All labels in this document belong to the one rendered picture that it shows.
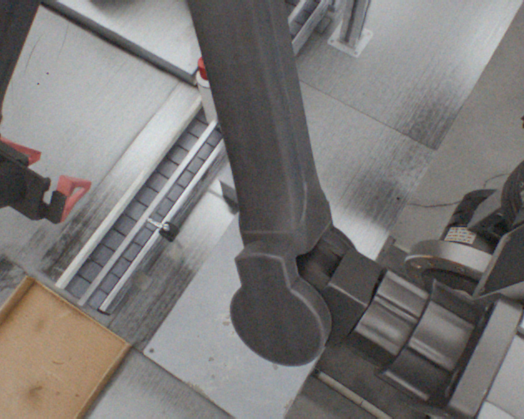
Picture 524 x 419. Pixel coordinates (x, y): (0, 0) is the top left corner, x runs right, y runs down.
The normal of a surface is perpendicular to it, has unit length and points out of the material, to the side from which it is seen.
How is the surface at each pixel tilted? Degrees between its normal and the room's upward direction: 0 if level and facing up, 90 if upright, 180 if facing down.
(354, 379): 0
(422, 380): 50
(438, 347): 11
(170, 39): 0
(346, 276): 39
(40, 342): 0
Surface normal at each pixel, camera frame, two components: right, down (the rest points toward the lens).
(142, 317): -0.02, -0.31
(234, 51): -0.38, 0.42
